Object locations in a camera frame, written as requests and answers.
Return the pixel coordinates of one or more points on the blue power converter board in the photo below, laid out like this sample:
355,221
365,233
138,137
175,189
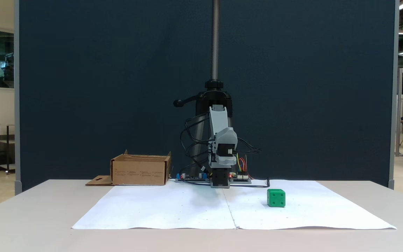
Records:
191,178

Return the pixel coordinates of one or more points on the white paper sheet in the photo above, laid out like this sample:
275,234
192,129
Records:
159,210

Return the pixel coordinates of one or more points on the black metal cart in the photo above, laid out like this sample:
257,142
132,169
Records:
7,147

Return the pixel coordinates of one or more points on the small servo driver board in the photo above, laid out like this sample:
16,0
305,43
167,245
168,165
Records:
241,179

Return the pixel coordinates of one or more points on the framed wall window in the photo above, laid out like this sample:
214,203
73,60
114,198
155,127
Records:
4,59

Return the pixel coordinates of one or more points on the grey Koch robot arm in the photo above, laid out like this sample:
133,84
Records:
218,120

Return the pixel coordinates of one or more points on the dark blue partition panel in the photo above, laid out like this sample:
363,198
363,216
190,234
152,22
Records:
82,70

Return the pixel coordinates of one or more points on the black stand with threaded pole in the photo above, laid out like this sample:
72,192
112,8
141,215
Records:
215,35

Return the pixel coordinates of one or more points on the green die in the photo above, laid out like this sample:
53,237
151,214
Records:
276,198

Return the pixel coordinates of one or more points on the brown cardboard box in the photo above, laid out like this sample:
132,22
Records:
140,171

